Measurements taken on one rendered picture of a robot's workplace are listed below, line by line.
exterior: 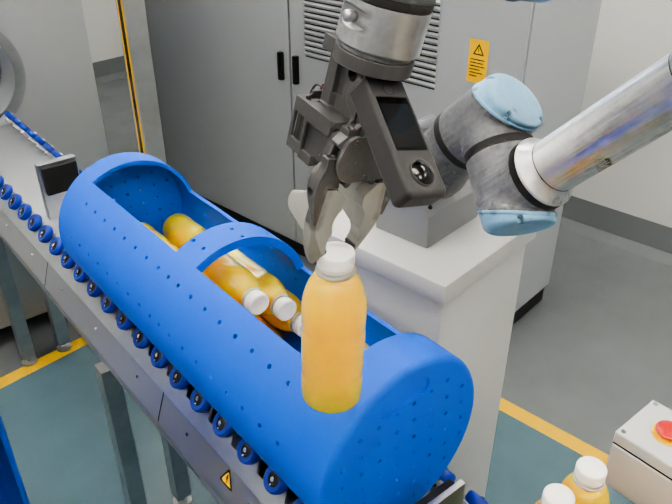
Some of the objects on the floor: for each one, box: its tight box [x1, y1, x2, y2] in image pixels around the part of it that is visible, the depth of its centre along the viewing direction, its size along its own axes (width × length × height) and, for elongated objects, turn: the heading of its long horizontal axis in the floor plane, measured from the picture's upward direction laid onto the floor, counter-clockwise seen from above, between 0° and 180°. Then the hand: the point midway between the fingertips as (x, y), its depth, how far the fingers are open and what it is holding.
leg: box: [94, 362, 147, 504], centre depth 196 cm, size 6×6×63 cm
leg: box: [0, 238, 38, 367], centre depth 261 cm, size 6×6×63 cm
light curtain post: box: [115, 0, 166, 163], centre depth 219 cm, size 6×6×170 cm
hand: (336, 251), depth 70 cm, fingers closed on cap, 4 cm apart
